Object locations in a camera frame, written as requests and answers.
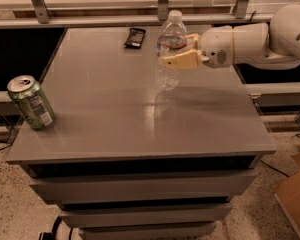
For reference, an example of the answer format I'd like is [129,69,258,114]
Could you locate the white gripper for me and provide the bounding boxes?
[159,26,234,70]

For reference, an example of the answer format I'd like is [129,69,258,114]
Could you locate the metal railing frame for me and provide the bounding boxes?
[0,0,281,30]

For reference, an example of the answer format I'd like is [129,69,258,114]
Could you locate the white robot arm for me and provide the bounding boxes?
[159,4,300,70]

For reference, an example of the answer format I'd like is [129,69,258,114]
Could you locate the green soda can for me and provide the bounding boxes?
[7,75,55,130]

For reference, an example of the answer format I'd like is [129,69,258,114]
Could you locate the brown cardboard box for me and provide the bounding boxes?
[274,153,300,239]

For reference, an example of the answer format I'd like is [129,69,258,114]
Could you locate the black rxbar chocolate wrapper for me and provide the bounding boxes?
[124,28,146,49]

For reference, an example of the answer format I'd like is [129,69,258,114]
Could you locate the grey drawer cabinet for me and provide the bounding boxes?
[7,28,276,240]

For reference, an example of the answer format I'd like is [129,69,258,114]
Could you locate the black floor cable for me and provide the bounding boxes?
[0,134,15,152]

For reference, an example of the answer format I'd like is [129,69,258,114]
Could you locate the clear plastic water bottle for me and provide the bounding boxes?
[156,10,187,91]

